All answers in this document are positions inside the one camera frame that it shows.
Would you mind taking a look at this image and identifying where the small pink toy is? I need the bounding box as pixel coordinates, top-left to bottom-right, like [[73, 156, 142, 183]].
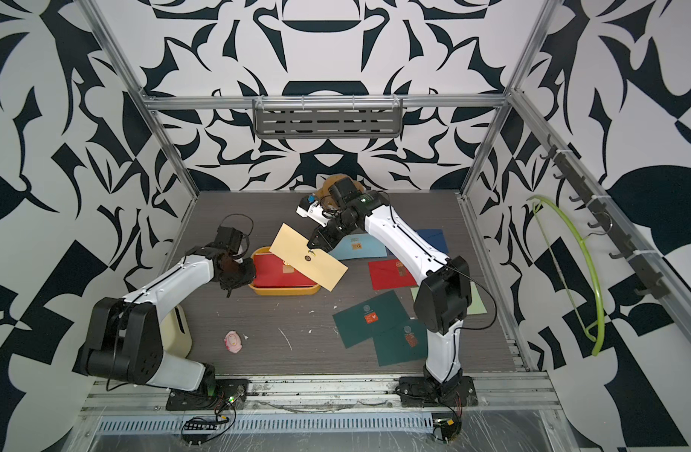
[[224, 331, 243, 354]]

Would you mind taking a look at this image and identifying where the black wall hook rail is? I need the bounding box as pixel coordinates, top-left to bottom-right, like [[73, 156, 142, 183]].
[[542, 135, 671, 299]]

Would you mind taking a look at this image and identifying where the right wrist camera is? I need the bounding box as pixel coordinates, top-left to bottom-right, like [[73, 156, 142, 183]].
[[296, 194, 328, 225]]

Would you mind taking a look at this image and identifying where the dark green envelope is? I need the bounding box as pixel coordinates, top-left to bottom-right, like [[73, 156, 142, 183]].
[[333, 291, 409, 348], [373, 319, 428, 366]]

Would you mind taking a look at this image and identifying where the light blue envelope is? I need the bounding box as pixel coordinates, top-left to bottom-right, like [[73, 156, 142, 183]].
[[329, 234, 388, 261]]

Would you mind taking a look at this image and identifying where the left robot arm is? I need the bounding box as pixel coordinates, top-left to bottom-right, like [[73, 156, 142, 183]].
[[77, 226, 256, 411]]

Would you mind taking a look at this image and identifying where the grey metal wall shelf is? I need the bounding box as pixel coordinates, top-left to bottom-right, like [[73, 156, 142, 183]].
[[252, 96, 405, 139]]

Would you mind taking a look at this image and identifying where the cream plastic container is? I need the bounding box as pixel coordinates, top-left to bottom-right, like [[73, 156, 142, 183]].
[[160, 305, 193, 358]]

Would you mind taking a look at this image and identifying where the yellow envelope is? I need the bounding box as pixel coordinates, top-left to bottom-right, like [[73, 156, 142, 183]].
[[270, 223, 348, 291]]

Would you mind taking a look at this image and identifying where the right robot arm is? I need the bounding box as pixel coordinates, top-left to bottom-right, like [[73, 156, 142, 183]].
[[296, 175, 478, 411]]

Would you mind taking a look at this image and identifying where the brown plush dog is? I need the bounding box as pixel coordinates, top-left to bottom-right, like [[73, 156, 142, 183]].
[[314, 174, 366, 209]]

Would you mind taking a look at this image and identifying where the red envelope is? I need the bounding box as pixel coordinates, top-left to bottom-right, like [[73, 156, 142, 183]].
[[368, 259, 417, 291], [252, 253, 316, 288]]

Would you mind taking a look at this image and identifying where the dark blue envelope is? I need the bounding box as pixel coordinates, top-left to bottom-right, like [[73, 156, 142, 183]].
[[417, 229, 449, 254]]

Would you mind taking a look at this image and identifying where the light green envelope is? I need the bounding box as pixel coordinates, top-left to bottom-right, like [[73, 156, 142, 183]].
[[410, 282, 487, 318]]

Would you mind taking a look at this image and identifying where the yellow plastic storage box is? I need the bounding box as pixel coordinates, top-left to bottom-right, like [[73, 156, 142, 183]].
[[249, 247, 321, 297]]

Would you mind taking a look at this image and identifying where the green plastic hanger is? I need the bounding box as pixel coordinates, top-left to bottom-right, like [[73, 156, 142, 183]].
[[527, 194, 606, 357]]

